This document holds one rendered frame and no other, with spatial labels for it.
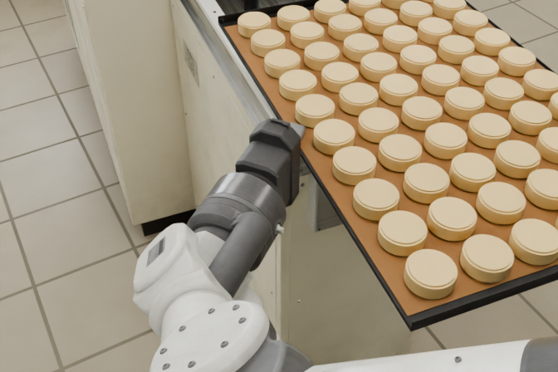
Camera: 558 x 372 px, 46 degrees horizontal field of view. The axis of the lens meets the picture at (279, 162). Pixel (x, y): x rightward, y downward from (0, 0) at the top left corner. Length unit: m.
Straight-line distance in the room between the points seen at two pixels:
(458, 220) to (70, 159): 1.85
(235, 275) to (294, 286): 0.65
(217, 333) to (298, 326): 0.97
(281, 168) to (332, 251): 0.52
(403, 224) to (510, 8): 2.71
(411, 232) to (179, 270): 0.25
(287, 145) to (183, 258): 0.22
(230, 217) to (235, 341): 0.30
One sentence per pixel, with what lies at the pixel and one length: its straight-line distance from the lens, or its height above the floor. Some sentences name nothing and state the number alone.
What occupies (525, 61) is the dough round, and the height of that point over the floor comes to 1.02.
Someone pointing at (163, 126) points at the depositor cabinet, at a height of 0.42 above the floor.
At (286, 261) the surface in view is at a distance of 1.18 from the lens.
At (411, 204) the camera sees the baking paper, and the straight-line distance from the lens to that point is 0.75.
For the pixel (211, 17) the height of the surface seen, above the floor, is 0.90.
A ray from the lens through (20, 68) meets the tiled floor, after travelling 2.94.
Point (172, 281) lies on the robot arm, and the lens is 0.57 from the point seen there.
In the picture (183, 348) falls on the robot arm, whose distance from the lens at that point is 0.41.
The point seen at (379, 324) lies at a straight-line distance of 1.50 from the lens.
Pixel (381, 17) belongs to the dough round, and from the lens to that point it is 1.03.
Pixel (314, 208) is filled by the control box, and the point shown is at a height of 0.76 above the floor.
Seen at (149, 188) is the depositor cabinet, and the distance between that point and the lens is 1.91.
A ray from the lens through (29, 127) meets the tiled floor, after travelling 2.60.
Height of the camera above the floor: 1.52
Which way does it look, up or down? 42 degrees down
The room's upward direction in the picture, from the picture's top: straight up
